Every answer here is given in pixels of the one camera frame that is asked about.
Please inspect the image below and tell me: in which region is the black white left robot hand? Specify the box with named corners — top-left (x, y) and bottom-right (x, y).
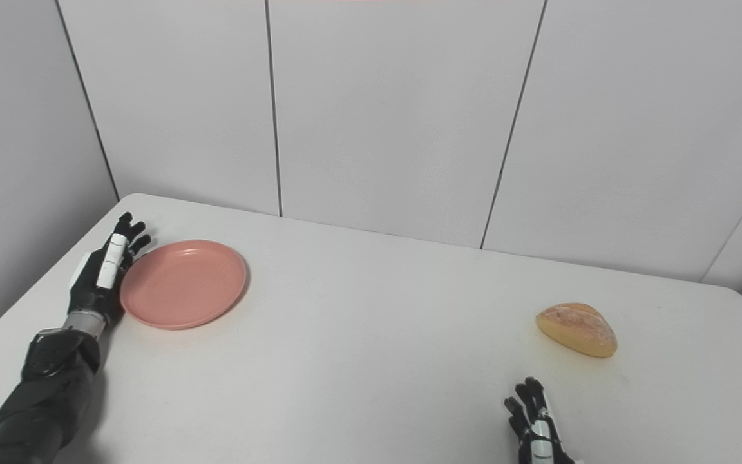
top-left (66, 211), bottom-right (153, 327)

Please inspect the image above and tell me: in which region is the golden bread roll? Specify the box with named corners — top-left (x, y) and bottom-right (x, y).
top-left (535, 302), bottom-right (618, 359)

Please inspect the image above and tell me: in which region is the pink round plate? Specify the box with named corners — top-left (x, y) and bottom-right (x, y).
top-left (119, 239), bottom-right (248, 331)

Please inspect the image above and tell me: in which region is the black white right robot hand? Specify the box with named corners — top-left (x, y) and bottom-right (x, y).
top-left (504, 376), bottom-right (579, 464)

